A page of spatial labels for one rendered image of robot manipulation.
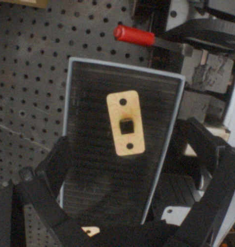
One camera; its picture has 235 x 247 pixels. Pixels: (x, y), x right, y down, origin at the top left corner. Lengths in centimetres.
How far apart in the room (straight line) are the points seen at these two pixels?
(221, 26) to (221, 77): 14
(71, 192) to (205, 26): 29
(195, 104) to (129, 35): 16
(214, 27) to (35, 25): 63
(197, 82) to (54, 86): 53
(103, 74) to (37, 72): 54
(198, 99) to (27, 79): 62
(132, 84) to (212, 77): 16
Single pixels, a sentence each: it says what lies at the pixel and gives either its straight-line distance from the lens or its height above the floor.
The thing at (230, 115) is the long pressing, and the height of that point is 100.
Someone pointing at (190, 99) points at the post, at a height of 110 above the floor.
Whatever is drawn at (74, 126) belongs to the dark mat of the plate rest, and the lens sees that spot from 26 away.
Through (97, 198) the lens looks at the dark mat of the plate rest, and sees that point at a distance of 31.
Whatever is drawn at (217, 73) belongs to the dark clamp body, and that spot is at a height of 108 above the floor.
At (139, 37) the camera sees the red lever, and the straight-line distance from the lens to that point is 25.
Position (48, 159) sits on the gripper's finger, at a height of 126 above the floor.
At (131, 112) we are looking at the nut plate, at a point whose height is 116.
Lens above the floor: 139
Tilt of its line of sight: 70 degrees down
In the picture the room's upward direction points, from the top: 177 degrees counter-clockwise
